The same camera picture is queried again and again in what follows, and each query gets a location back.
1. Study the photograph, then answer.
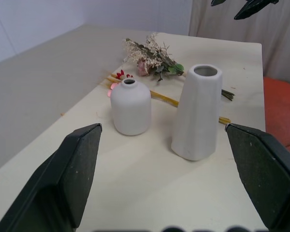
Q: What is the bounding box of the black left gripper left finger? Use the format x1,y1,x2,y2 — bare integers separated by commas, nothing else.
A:
0,123,102,232

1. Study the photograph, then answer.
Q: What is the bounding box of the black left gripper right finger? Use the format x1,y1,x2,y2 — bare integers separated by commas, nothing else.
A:
225,123,290,232

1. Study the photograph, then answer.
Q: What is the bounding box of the tall tapered white vase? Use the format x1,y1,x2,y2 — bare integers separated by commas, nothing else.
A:
171,64,223,161

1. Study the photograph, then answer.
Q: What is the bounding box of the small round white vase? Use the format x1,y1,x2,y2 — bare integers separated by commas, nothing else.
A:
110,78,152,136

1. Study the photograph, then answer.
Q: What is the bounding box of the beige curtain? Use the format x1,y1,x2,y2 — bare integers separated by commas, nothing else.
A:
188,0,290,86

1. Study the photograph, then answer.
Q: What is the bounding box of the orange-red cloth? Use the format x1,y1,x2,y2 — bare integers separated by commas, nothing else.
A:
263,76,290,153

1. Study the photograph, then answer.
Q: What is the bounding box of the dried flower bouquet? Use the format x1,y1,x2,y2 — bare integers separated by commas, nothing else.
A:
122,32,235,102

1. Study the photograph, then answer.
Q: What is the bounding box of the yellow-stemmed red flower bunch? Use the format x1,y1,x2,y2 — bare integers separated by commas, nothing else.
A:
100,69,232,125

